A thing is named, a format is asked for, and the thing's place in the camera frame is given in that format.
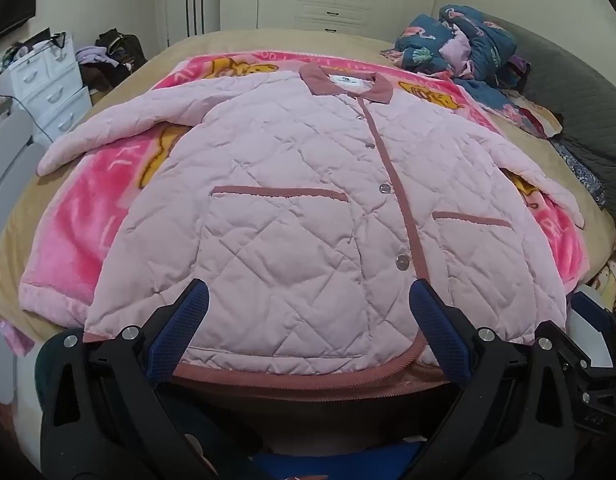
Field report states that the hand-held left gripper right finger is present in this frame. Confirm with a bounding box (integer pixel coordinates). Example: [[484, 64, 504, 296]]
[[403, 277, 576, 480]]

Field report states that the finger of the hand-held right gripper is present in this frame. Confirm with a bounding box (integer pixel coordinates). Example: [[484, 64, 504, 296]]
[[569, 290, 616, 366]]

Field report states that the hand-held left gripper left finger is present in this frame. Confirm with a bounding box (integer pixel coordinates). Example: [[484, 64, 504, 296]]
[[38, 277, 269, 480]]

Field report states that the pink quilted jacket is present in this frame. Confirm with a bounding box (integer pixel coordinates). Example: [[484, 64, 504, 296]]
[[36, 63, 586, 391]]

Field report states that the pink bear printed blanket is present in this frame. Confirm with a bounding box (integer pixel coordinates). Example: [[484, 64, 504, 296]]
[[8, 50, 588, 356]]

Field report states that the blue patterned pillow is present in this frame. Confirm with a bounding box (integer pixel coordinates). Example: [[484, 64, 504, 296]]
[[552, 139, 609, 207]]

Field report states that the bed with beige cover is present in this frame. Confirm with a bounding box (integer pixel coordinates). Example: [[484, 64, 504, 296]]
[[0, 30, 616, 361]]

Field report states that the grey quilted headboard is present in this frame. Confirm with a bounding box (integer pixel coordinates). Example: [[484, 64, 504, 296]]
[[488, 15, 616, 221]]

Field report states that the light grey chair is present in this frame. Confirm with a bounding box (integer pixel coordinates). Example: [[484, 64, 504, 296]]
[[0, 109, 45, 253]]

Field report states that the white drawer cabinet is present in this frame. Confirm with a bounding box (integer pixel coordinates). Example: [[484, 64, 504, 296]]
[[0, 35, 94, 146]]

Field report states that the dark travel bag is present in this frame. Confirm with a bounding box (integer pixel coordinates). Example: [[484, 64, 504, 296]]
[[94, 31, 149, 92]]

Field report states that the lilac cloth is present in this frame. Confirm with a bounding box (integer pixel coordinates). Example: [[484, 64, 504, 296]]
[[75, 45, 121, 68]]

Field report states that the blue flamingo print quilt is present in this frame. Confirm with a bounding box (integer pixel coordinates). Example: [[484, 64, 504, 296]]
[[380, 5, 519, 111]]

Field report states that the white door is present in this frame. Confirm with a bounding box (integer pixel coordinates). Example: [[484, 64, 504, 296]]
[[155, 0, 222, 47]]

